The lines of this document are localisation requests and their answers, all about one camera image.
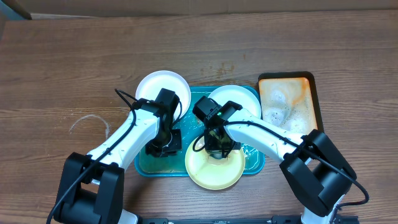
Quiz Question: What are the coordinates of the black tray with soapy water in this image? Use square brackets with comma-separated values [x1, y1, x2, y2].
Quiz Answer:
[258, 71, 324, 134]

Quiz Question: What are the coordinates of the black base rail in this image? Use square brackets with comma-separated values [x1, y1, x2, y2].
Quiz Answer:
[136, 214, 361, 224]

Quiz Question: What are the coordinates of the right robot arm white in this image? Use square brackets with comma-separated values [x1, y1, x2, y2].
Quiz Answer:
[193, 96, 356, 223]

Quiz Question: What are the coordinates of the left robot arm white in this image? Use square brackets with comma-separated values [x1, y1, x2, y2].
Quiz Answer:
[47, 88, 182, 223]

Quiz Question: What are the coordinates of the white plate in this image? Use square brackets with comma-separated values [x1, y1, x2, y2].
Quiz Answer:
[135, 70, 191, 119]
[208, 85, 262, 118]

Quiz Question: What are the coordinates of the teal plastic tray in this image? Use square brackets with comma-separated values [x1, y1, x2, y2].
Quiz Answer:
[134, 86, 266, 177]

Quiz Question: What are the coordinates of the yellow plate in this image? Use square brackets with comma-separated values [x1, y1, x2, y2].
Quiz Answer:
[185, 138, 246, 190]

